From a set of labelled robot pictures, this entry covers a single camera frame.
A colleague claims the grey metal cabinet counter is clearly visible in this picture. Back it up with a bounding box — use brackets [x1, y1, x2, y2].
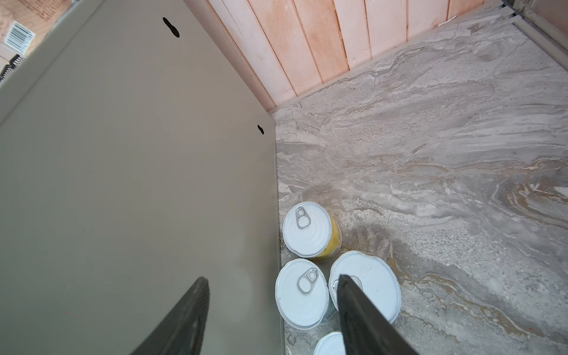
[1, 1, 283, 354]

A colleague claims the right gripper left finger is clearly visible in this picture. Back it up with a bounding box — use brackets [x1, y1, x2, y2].
[133, 277, 210, 355]

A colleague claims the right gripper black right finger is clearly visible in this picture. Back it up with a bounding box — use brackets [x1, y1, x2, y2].
[337, 275, 417, 355]

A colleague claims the green can pull-tab lid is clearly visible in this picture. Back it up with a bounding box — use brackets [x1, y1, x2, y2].
[328, 251, 402, 324]

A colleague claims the rear can behind cabinet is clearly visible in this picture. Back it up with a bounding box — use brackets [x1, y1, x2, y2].
[283, 201, 342, 261]

